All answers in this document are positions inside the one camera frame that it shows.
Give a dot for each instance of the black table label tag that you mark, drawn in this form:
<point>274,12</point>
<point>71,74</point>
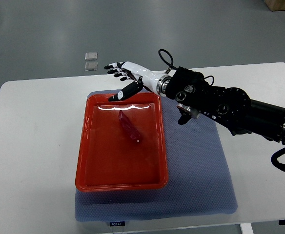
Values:
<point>117,224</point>

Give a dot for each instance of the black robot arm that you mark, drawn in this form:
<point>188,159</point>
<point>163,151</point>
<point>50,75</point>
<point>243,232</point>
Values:
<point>230,107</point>

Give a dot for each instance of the blue-grey textured mat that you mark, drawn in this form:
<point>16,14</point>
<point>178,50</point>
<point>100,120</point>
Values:
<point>199,181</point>

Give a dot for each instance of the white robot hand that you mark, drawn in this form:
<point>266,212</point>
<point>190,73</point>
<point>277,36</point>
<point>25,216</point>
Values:
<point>132,71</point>

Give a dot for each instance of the red plastic tray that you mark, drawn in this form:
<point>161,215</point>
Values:
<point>108,159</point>

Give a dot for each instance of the cardboard box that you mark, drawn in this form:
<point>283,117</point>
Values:
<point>275,5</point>

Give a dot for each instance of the upper floor socket plate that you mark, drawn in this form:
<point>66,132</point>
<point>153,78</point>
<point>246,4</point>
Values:
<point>91,56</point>

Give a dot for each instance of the red pepper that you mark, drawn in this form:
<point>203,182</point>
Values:
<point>128,127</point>

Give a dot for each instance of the white table leg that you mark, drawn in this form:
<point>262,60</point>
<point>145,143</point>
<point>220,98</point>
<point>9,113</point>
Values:
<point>246,228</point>

